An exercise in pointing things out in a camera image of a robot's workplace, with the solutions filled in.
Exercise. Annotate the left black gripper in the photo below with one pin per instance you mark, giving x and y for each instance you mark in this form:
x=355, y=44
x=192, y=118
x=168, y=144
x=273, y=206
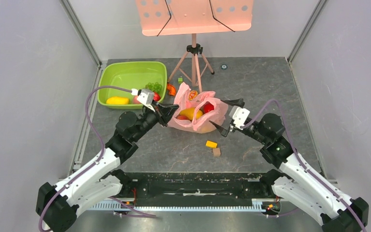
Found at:
x=164, y=112

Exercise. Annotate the pink fake peach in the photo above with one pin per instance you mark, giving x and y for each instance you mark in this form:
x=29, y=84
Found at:
x=135, y=100

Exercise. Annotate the yellow fruit in bag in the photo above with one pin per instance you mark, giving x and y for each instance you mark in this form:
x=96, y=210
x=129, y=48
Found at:
x=189, y=114

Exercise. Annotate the yellow wooden block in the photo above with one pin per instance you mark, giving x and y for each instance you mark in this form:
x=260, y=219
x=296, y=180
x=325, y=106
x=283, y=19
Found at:
x=211, y=144

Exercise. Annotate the yellow butterfly toy block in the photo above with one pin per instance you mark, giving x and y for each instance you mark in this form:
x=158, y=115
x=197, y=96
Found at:
x=193, y=94

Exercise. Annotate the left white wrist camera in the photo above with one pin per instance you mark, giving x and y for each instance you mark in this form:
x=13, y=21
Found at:
x=145, y=97

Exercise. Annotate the yellow fake mango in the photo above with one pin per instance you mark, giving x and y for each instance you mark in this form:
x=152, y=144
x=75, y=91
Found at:
x=116, y=100

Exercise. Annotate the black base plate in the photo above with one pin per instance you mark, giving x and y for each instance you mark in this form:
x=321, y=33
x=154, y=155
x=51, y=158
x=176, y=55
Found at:
x=195, y=189

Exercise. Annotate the pink music stand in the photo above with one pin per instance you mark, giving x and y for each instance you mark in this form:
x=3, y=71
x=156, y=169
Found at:
x=176, y=17

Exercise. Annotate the brown wooden block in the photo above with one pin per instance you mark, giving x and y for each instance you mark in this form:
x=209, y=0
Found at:
x=216, y=152

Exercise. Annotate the red fake apple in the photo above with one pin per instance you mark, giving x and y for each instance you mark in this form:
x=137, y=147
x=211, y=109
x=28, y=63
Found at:
x=156, y=97

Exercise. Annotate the pink plastic bag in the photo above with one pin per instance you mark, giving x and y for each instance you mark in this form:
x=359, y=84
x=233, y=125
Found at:
x=201, y=125

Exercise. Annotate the green fake grapes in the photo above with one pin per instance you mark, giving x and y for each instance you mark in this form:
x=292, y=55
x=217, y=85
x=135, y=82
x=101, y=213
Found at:
x=155, y=87

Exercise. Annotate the orange arch toy block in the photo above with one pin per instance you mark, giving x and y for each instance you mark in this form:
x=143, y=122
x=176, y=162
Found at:
x=171, y=89

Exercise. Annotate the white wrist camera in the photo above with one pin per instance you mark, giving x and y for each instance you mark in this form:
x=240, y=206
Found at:
x=238, y=116
x=145, y=97

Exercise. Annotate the red fruit in bag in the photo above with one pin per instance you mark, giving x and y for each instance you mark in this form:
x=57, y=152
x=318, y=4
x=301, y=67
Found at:
x=207, y=107

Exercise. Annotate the white cable duct rail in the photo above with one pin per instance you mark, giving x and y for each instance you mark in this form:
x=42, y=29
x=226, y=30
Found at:
x=110, y=205

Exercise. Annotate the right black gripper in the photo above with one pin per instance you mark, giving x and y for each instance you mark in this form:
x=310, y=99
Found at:
x=245, y=130

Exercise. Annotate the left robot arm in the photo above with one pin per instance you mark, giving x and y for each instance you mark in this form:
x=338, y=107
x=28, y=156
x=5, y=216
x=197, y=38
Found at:
x=59, y=205

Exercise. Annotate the green plastic basin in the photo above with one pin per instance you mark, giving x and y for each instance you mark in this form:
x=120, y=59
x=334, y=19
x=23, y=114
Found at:
x=128, y=75

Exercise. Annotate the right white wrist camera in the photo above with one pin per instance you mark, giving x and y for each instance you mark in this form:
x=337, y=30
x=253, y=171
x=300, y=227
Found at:
x=238, y=116

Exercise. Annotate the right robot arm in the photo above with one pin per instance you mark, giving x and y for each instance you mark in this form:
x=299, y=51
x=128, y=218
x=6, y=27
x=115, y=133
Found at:
x=293, y=178

